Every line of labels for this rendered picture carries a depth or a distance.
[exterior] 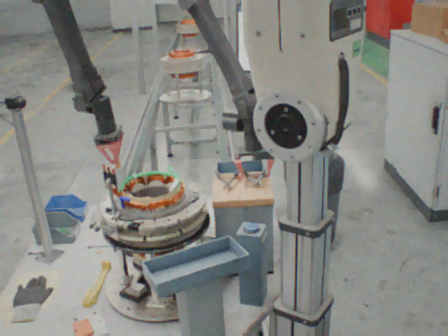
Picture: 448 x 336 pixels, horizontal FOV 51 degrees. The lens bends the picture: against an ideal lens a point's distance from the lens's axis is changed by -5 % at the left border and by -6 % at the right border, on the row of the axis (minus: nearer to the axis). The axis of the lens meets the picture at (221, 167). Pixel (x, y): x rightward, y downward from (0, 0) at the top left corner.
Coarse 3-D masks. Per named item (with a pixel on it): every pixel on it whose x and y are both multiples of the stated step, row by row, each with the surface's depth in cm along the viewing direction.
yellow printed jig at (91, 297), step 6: (102, 264) 166; (108, 264) 166; (102, 270) 166; (108, 270) 167; (102, 276) 162; (96, 282) 159; (102, 282) 159; (90, 288) 154; (96, 288) 153; (90, 294) 152; (96, 294) 152; (84, 300) 149; (90, 300) 149; (96, 300) 151; (84, 306) 148; (90, 306) 148
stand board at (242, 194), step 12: (216, 180) 163; (228, 180) 162; (240, 180) 162; (264, 180) 161; (216, 192) 155; (228, 192) 154; (240, 192) 154; (252, 192) 153; (264, 192) 153; (216, 204) 149; (228, 204) 149; (240, 204) 149; (252, 204) 149; (264, 204) 149
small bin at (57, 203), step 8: (48, 200) 204; (56, 200) 209; (64, 200) 209; (72, 200) 209; (80, 200) 210; (48, 208) 201; (56, 208) 210; (64, 208) 196; (72, 208) 211; (80, 208) 211; (88, 208) 210; (72, 216) 198; (80, 216) 198
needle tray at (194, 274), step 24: (216, 240) 129; (144, 264) 120; (168, 264) 124; (192, 264) 126; (216, 264) 118; (240, 264) 122; (168, 288) 114; (192, 288) 119; (216, 288) 123; (192, 312) 122; (216, 312) 125
